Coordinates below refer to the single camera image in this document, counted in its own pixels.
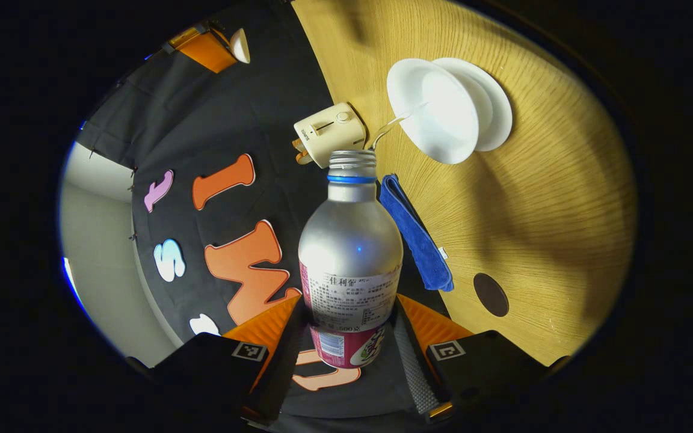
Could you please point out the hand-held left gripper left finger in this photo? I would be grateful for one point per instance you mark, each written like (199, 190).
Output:
(280, 373)

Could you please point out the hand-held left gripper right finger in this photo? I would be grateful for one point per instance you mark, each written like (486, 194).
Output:
(412, 373)

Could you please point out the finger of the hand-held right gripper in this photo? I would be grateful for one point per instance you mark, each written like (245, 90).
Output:
(181, 37)
(211, 54)

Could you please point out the white teacup lid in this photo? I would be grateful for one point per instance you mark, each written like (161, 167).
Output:
(241, 47)

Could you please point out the dark round coaster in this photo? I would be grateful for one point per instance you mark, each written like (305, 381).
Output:
(491, 294)

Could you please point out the silver water bottle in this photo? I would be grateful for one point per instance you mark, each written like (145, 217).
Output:
(349, 252)

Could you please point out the clear water stream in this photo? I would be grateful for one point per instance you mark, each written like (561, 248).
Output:
(390, 126)

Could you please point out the blue towel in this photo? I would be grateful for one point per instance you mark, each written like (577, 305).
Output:
(415, 234)

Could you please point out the white toaster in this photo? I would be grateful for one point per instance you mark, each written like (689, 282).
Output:
(334, 132)

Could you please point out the white saucer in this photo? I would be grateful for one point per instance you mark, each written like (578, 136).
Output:
(497, 108)

